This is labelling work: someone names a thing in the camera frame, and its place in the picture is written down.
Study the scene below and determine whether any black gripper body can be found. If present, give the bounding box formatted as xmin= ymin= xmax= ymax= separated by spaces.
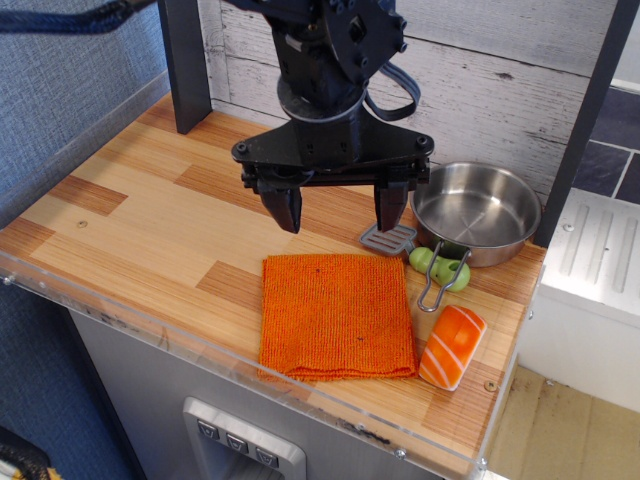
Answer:
xmin=231 ymin=105 xmax=434 ymax=190

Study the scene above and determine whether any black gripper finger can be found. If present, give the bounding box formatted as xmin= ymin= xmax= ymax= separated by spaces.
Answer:
xmin=258 ymin=180 xmax=302 ymax=234
xmin=374 ymin=183 xmax=409 ymax=232

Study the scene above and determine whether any stainless steel pot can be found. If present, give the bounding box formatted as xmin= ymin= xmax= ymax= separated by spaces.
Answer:
xmin=410 ymin=162 xmax=542 ymax=313

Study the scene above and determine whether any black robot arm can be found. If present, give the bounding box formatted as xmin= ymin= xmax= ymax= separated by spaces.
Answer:
xmin=232 ymin=1 xmax=434 ymax=233

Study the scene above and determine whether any grey green toy spatula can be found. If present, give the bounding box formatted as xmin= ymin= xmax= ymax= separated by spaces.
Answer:
xmin=360 ymin=224 xmax=471 ymax=292

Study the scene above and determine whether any orange folded cloth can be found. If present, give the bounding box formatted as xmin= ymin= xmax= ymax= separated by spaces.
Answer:
xmin=259 ymin=254 xmax=417 ymax=381

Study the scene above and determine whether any toy salmon sushi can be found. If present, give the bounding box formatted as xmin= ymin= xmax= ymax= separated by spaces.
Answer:
xmin=418 ymin=305 xmax=487 ymax=391

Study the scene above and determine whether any silver dispenser button panel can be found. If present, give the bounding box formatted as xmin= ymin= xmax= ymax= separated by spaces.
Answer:
xmin=183 ymin=397 xmax=307 ymax=479

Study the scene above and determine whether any white ribbed appliance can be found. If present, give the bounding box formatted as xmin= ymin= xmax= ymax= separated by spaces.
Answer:
xmin=518 ymin=189 xmax=639 ymax=411

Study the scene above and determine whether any clear acrylic table guard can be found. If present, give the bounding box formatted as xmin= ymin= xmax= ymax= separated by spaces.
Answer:
xmin=1 ymin=75 xmax=544 ymax=479

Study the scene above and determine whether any yellow black object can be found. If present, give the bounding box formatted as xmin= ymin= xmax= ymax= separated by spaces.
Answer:
xmin=1 ymin=443 xmax=62 ymax=480

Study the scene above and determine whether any grey ribbon cable loop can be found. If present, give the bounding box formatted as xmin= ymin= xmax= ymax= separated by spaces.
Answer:
xmin=363 ymin=62 xmax=419 ymax=122

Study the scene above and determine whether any dark grey left post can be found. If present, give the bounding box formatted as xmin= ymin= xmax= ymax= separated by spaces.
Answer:
xmin=157 ymin=0 xmax=212 ymax=134

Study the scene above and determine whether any dark grey post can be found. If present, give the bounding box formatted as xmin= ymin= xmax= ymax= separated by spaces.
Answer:
xmin=157 ymin=0 xmax=212 ymax=134
xmin=533 ymin=0 xmax=639 ymax=248

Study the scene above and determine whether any dark grey right post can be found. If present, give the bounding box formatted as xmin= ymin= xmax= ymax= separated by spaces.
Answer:
xmin=533 ymin=0 xmax=639 ymax=248

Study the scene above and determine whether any black sleeved cable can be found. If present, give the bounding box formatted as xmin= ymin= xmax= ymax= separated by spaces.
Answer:
xmin=0 ymin=0 xmax=156 ymax=36

